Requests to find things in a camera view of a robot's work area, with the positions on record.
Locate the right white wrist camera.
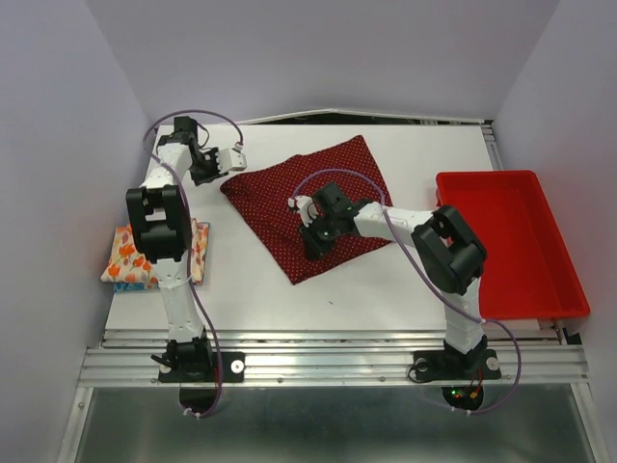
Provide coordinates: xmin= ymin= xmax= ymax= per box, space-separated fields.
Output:
xmin=287 ymin=195 xmax=318 ymax=228

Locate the red plastic bin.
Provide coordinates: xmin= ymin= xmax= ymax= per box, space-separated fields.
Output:
xmin=436 ymin=170 xmax=590 ymax=320

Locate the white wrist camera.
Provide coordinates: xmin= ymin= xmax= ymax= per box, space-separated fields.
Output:
xmin=215 ymin=148 xmax=248 ymax=176
xmin=287 ymin=195 xmax=318 ymax=228

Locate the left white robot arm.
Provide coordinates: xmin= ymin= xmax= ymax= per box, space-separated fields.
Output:
xmin=125 ymin=116 xmax=219 ymax=383

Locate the aluminium frame rail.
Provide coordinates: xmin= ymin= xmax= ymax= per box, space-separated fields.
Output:
xmin=78 ymin=329 xmax=589 ymax=388

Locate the red polka dot skirt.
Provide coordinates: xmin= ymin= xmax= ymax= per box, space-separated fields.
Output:
xmin=220 ymin=135 xmax=392 ymax=285

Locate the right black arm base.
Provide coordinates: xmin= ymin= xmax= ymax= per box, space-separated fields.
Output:
xmin=408 ymin=349 xmax=501 ymax=383

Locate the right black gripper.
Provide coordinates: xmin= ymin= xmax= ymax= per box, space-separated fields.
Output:
xmin=300 ymin=215 xmax=341 ymax=261

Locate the blue floral skirt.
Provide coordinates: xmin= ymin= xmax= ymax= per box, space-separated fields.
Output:
xmin=114 ymin=282 xmax=158 ymax=293

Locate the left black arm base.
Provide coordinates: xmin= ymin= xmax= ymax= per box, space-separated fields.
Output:
xmin=150 ymin=351 xmax=245 ymax=384

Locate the orange floral cream skirt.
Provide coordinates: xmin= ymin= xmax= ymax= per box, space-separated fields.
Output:
xmin=100 ymin=219 xmax=210 ymax=285

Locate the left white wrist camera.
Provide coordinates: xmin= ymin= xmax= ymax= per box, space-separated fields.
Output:
xmin=215 ymin=148 xmax=248 ymax=176

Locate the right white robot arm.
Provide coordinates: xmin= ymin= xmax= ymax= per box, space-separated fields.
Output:
xmin=287 ymin=182 xmax=488 ymax=382

